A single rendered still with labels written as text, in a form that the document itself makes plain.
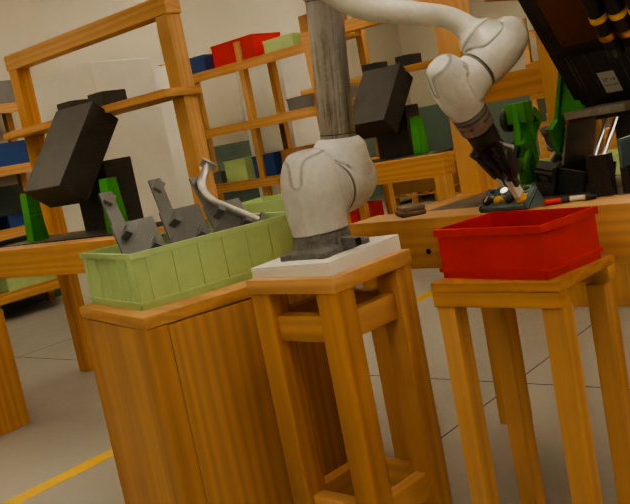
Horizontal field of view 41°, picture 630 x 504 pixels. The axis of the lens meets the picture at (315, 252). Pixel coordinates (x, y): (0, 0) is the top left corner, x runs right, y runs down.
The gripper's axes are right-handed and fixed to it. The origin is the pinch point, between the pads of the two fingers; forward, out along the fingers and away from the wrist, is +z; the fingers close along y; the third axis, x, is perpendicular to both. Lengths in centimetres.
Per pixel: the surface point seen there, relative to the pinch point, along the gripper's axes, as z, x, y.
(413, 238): 10.4, -6.7, -36.6
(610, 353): 24, -35, 28
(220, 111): 241, 471, -748
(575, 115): -9.0, 13.6, 16.8
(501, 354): 25.2, -35.8, -2.0
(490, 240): -12.4, -31.2, 12.6
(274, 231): -3, -13, -82
